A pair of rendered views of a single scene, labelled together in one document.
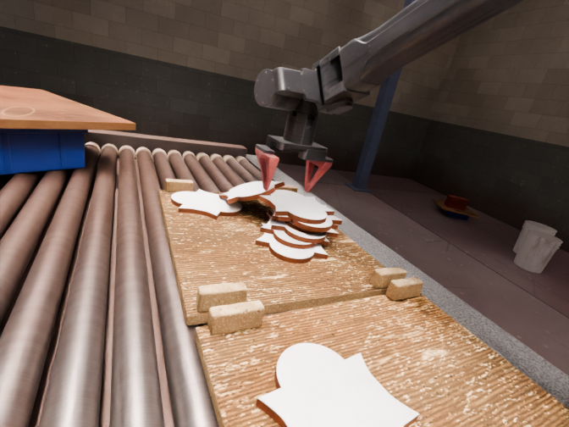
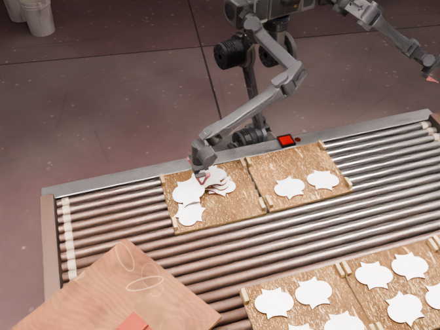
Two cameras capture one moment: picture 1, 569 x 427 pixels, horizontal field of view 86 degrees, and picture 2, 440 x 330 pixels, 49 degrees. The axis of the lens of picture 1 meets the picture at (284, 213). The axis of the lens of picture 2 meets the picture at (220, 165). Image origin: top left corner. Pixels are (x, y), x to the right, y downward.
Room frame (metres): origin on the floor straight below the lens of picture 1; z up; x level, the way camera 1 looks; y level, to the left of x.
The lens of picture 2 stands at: (0.17, 1.44, 2.56)
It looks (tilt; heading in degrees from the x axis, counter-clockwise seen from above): 45 degrees down; 283
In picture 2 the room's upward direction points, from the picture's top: straight up
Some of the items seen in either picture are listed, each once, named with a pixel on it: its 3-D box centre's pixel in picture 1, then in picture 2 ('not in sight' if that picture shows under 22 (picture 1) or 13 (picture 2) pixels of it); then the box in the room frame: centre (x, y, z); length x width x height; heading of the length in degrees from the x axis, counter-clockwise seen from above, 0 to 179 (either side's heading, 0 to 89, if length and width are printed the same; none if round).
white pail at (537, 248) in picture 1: (535, 251); (38, 14); (3.02, -2.62, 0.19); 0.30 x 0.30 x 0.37
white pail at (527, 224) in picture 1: (533, 240); (17, 0); (3.39, -2.85, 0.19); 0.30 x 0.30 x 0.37
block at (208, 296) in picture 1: (222, 296); (261, 204); (0.30, 0.05, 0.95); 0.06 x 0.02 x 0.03; 119
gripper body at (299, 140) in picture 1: (300, 131); (198, 158); (0.60, 0.00, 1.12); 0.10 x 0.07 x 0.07; 122
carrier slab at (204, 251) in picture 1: (264, 234); (211, 194); (0.54, 0.03, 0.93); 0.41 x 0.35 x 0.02; 29
